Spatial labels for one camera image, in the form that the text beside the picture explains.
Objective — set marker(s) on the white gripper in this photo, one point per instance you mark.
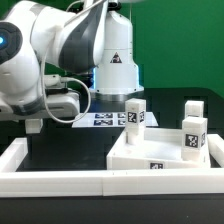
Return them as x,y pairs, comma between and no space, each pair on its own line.
61,101

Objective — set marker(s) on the white square table top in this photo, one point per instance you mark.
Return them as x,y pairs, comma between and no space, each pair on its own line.
160,149

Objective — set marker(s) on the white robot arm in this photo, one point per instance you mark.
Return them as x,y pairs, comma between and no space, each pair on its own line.
33,35

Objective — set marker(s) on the white sheet with tags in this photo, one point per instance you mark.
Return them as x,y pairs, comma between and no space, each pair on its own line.
108,119

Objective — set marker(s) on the white U-shaped obstacle fence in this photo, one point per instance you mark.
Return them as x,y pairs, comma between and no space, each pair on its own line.
101,183

